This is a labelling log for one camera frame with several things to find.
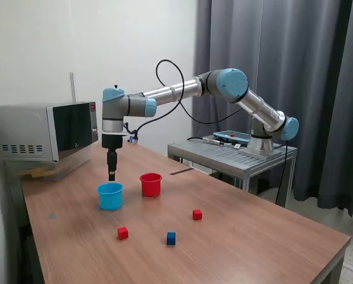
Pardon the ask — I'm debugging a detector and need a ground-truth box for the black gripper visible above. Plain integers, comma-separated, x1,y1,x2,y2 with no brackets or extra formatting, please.
101,135,124,182

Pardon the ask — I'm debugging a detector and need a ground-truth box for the blue plastic cup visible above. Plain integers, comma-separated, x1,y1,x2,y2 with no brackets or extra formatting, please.
96,182,125,211

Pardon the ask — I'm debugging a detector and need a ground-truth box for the red plastic cup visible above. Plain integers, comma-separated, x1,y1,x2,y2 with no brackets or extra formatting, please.
139,173,163,198

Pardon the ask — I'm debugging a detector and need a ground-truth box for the metal strip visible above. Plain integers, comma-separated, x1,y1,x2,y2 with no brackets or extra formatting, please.
169,167,192,176

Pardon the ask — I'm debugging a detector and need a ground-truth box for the wooden block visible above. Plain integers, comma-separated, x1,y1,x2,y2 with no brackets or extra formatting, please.
16,167,51,180

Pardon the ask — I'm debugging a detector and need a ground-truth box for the silver microwave oven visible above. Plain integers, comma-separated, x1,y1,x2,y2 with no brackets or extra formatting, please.
0,101,99,163

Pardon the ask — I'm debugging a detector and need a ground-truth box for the grey metal robot stand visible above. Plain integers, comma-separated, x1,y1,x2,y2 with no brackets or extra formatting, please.
167,135,298,209

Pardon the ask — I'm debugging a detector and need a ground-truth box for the blue teach pendant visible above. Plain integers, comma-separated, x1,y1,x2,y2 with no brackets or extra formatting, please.
213,130,251,146

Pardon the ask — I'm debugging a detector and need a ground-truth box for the grey curtain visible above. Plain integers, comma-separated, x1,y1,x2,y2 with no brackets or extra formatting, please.
192,0,353,217

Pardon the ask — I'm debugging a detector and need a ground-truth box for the black pendant cable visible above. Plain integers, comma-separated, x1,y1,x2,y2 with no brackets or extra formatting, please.
186,136,242,149

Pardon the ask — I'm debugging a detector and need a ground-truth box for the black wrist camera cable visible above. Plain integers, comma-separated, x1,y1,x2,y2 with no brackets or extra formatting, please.
133,59,248,140

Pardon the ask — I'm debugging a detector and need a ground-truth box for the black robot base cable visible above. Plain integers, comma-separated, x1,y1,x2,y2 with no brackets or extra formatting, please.
273,141,288,205

